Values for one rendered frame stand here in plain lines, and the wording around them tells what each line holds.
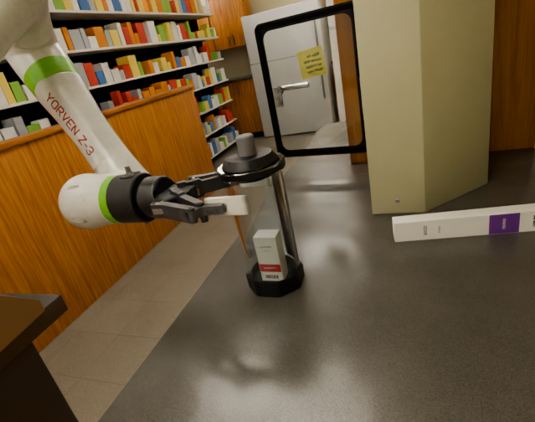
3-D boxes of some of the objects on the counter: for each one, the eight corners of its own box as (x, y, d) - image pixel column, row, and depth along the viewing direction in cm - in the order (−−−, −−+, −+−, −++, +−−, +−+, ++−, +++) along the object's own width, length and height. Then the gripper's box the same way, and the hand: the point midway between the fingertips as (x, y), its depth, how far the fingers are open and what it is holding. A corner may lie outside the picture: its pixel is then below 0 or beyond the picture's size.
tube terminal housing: (475, 158, 102) (484, -223, 72) (501, 209, 75) (536, -373, 44) (379, 166, 111) (352, -169, 81) (372, 214, 84) (327, -266, 53)
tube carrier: (311, 259, 70) (291, 148, 61) (297, 295, 60) (272, 171, 52) (258, 259, 73) (233, 155, 65) (237, 293, 64) (205, 177, 56)
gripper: (96, 205, 57) (226, 198, 49) (176, 157, 77) (276, 146, 69) (114, 248, 60) (239, 246, 52) (186, 190, 80) (284, 183, 72)
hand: (250, 189), depth 61 cm, fingers open, 11 cm apart
